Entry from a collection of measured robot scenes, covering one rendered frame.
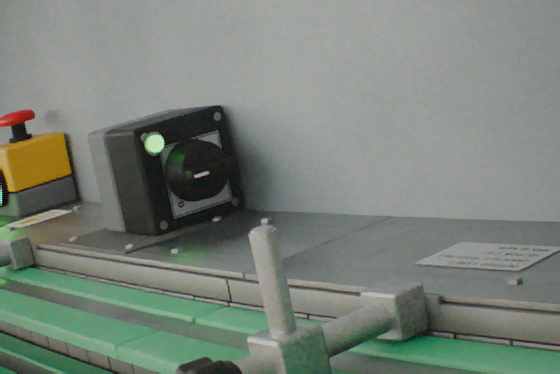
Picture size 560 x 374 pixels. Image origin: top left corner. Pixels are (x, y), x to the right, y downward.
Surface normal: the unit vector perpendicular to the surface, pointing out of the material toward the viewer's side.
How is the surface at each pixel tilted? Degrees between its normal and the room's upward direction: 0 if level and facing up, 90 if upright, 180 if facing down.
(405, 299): 90
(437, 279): 90
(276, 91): 0
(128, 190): 0
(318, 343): 90
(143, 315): 90
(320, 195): 0
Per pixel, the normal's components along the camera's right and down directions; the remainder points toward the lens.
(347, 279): -0.20, -0.97
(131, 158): -0.78, 0.26
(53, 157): 0.59, 0.01
